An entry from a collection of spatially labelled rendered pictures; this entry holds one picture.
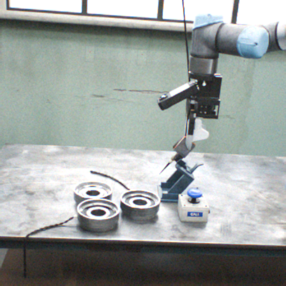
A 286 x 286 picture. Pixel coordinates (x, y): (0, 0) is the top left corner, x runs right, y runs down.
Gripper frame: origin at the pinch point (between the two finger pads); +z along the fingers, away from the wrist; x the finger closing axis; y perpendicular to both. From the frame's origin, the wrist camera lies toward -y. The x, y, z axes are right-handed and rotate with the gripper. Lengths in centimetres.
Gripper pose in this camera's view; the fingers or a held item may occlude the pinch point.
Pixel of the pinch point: (186, 143)
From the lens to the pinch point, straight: 127.2
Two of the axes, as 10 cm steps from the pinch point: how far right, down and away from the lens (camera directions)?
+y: 10.0, 0.6, 0.3
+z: -0.7, 9.4, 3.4
